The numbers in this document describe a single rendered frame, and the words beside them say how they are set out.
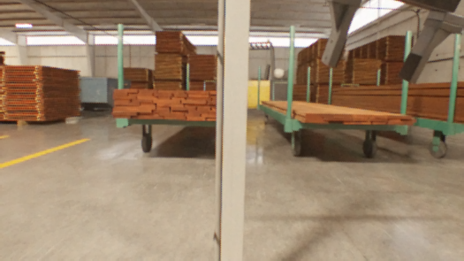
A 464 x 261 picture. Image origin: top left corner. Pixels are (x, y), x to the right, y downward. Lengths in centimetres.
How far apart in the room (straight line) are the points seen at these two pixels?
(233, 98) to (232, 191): 24
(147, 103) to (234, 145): 153
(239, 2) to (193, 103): 140
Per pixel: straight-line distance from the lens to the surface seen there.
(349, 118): 214
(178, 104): 198
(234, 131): 60
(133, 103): 211
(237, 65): 60
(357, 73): 1065
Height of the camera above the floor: 65
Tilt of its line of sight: 5 degrees down
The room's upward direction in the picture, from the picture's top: 1 degrees clockwise
